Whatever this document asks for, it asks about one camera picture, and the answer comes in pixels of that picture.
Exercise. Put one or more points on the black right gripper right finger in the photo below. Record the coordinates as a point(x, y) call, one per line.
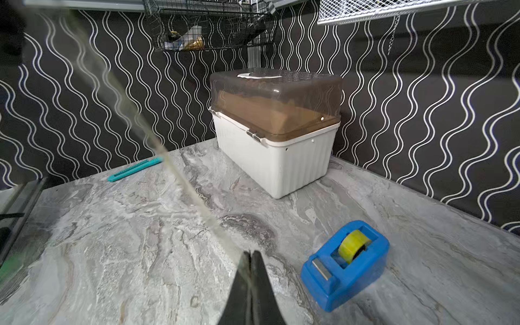
point(265, 309)

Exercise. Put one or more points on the brown lid white storage box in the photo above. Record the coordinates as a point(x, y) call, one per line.
point(278, 126)

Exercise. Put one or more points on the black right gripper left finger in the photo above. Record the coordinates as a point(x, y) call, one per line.
point(238, 306)

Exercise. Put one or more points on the black wire wall basket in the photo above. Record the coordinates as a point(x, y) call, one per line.
point(195, 25)

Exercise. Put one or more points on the teal comb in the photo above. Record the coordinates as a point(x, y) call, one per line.
point(135, 169)

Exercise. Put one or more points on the white mesh wall basket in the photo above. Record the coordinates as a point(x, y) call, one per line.
point(351, 11)

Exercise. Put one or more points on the blue tape dispenser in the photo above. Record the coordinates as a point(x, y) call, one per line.
point(346, 264)

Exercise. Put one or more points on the aluminium corner post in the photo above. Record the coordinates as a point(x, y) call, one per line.
point(254, 57)

